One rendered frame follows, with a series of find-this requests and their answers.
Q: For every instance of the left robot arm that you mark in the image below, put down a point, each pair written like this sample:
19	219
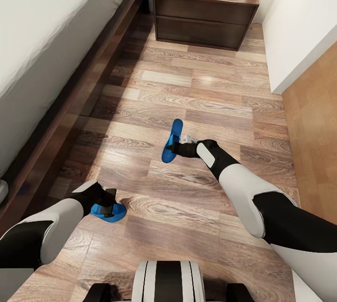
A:
38	239

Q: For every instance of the bed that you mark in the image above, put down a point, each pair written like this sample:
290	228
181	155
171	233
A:
55	58

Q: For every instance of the sandal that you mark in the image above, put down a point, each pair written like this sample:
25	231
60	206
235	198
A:
175	136
119	211

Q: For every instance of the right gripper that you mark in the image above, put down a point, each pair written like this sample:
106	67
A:
179	149

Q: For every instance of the robot trunk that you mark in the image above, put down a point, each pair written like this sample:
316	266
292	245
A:
168	281

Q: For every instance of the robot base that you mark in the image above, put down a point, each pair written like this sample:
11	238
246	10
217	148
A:
100	292

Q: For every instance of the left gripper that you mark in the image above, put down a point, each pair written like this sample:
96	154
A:
107	207

